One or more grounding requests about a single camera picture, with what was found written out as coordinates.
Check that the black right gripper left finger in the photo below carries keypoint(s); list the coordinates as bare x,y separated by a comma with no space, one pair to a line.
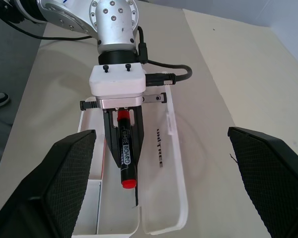
52,188

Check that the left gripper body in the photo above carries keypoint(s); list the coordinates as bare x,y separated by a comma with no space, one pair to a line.
119,101

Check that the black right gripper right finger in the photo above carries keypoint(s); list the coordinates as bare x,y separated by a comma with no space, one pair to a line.
273,178

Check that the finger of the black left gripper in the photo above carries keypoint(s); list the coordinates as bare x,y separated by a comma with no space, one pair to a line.
138,134
110,134

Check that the black whiteboard marker red cap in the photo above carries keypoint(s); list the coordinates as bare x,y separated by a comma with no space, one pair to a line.
125,153

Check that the white plastic pencil case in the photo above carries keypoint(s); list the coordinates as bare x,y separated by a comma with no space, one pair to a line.
161,188

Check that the small black thread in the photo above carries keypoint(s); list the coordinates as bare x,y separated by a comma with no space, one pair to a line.
234,159

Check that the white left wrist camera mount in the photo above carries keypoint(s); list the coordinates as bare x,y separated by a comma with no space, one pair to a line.
116,80

